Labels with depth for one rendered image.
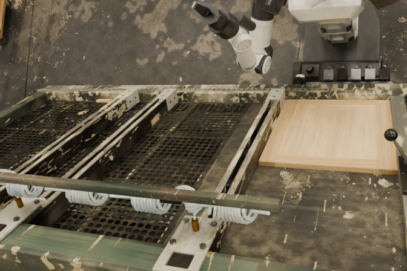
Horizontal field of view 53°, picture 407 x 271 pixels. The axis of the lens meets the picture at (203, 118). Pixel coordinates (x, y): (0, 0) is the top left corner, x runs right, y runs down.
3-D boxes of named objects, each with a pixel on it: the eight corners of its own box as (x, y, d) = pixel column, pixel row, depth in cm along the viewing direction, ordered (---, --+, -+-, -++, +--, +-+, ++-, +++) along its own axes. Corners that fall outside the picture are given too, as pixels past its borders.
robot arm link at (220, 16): (200, -7, 137) (220, 6, 146) (185, 18, 138) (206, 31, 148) (225, 6, 129) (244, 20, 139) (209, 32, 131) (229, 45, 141)
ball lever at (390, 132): (415, 159, 124) (393, 124, 122) (416, 166, 121) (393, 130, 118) (403, 164, 126) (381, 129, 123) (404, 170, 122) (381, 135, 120)
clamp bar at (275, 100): (289, 103, 189) (287, 52, 179) (201, 313, 89) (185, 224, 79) (268, 103, 192) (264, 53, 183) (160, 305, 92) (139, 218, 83)
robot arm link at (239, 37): (210, 24, 147) (228, 35, 156) (222, 45, 142) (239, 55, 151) (234, 2, 142) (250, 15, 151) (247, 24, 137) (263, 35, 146)
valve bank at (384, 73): (397, 75, 206) (401, 57, 184) (397, 103, 202) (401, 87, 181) (296, 77, 224) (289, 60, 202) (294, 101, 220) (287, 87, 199)
